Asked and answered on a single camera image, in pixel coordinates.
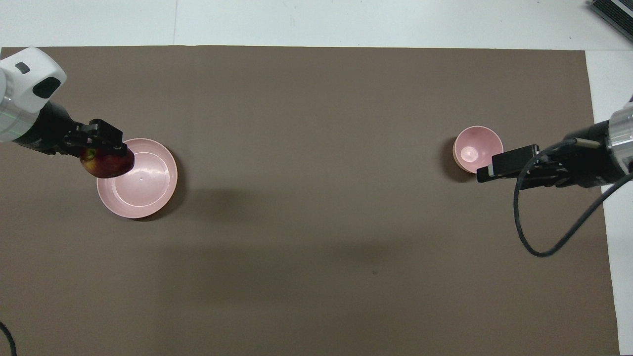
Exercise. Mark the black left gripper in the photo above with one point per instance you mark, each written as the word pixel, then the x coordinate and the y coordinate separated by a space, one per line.
pixel 49 131

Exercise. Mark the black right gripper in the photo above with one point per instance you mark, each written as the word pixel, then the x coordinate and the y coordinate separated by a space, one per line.
pixel 588 158

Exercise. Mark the red apple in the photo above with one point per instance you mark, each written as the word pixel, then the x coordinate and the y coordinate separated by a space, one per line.
pixel 109 165

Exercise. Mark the pink bowl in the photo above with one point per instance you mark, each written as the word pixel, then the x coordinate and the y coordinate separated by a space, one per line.
pixel 472 146

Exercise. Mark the pink plate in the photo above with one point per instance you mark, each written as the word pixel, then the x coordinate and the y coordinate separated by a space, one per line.
pixel 143 188

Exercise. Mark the dark grey laptop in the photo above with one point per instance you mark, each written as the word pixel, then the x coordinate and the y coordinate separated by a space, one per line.
pixel 615 15

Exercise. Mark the brown table mat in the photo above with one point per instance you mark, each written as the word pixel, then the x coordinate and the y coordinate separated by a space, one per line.
pixel 316 222

